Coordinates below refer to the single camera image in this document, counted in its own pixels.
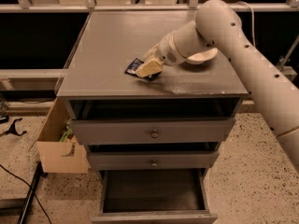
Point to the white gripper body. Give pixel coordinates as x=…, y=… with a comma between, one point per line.
x=165, y=51

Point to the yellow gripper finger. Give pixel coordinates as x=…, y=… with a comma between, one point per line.
x=151, y=53
x=150, y=67

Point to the blueberry rxbar dark wrapper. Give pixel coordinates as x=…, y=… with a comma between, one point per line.
x=134, y=65

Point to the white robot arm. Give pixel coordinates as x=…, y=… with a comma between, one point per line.
x=216, y=25

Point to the grey drawer cabinet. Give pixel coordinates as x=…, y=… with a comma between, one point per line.
x=95, y=86

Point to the grey top drawer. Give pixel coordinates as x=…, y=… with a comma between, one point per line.
x=96, y=132

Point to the grey drawer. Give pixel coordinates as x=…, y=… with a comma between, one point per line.
x=152, y=160
x=154, y=197
x=96, y=132

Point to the grey middle drawer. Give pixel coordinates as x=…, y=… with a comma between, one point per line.
x=152, y=160

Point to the grey bottom drawer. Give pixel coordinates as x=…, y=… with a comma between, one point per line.
x=154, y=197

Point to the white paper bowl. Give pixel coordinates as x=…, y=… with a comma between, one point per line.
x=201, y=57

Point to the green packet in box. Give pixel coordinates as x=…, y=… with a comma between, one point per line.
x=68, y=131

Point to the cardboard box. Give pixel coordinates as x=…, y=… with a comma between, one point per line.
x=57, y=152

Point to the black clamp tool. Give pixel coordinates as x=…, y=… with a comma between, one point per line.
x=12, y=129

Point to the black floor bar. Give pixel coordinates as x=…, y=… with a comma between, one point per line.
x=30, y=195

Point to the metal rail frame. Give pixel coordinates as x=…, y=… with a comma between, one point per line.
x=39, y=34

